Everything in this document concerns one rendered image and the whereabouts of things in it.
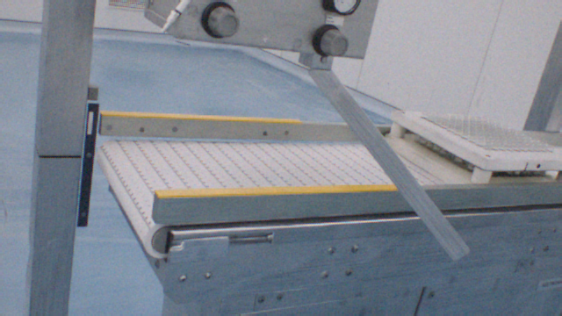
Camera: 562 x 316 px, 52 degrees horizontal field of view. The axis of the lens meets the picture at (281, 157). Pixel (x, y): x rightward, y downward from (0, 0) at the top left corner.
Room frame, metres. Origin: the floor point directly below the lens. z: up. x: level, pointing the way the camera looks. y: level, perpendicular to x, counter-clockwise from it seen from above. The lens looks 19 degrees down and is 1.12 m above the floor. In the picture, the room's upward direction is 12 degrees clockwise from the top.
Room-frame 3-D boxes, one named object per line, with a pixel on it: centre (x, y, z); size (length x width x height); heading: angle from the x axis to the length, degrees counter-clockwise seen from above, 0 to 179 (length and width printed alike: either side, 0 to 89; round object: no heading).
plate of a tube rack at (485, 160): (1.03, -0.35, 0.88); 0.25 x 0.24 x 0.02; 32
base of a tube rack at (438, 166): (1.03, -0.35, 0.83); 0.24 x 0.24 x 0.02; 32
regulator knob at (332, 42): (0.60, -0.03, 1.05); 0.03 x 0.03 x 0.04; 32
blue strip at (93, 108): (0.80, 0.28, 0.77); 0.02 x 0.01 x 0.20; 122
